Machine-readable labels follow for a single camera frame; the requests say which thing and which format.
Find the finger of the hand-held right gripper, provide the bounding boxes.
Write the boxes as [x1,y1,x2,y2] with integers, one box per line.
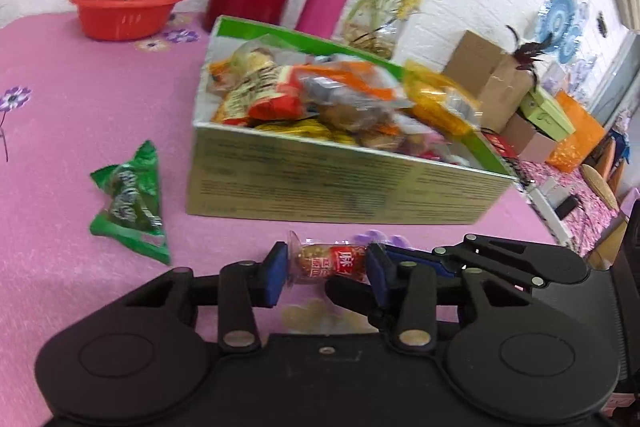
[382,234,551,286]
[325,278,396,325]

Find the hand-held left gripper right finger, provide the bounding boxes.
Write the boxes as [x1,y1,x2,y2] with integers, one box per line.
[364,243,543,354]

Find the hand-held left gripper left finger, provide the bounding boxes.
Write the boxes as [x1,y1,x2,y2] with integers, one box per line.
[122,242,289,354]

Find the small clear red snack packet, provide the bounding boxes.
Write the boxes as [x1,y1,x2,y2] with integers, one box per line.
[287,231,371,285]

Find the green cardboard box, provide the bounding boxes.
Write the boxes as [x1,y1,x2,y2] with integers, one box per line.
[186,16,521,226]

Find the yellow foil snack packet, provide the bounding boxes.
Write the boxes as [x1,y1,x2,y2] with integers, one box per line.
[250,119,361,145]

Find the orange yellow snack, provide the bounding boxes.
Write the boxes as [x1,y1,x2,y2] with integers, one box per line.
[404,61,484,135]

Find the clear brown bread packet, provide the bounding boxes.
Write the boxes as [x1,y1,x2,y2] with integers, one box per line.
[300,77,416,132]

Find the orange snack packet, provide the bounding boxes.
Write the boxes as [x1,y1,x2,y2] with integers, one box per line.
[295,59,411,102]

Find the patterned bedspread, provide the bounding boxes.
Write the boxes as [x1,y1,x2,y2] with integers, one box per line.
[515,157,628,258]

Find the woven straw cushion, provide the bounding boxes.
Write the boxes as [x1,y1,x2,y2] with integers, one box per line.
[580,164,621,210]

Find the red flat packet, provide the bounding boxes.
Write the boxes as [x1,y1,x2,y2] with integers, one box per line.
[484,133,518,158]

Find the white power adapter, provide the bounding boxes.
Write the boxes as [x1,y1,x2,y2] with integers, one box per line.
[530,179,568,208]

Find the dark green snack packet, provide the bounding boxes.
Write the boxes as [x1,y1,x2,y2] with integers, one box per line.
[90,140,172,266]

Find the beige box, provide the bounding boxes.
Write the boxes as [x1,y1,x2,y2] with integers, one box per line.
[500,114,558,162]

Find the orange bag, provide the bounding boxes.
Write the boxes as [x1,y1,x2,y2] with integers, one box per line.
[545,92,607,172]

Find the yellow red printed snack packet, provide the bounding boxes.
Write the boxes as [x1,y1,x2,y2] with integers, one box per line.
[207,49,306,128]

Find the green shoe box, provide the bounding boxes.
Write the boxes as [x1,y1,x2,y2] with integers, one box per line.
[520,87,576,142]

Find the brown cardboard box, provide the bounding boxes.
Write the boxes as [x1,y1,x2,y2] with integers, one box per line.
[442,29,533,132]

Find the glass vase with plant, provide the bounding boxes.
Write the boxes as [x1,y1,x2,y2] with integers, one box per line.
[340,0,443,60]

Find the dark purple plant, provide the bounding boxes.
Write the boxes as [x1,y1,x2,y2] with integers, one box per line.
[505,24,556,88]

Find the pink floral tablecloth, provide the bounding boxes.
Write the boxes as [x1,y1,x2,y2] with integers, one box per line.
[0,12,558,427]

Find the red plastic basin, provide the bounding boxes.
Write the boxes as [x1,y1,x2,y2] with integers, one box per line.
[69,0,188,42]

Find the blue round wall decoration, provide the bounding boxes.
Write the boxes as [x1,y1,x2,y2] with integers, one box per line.
[537,0,588,68]

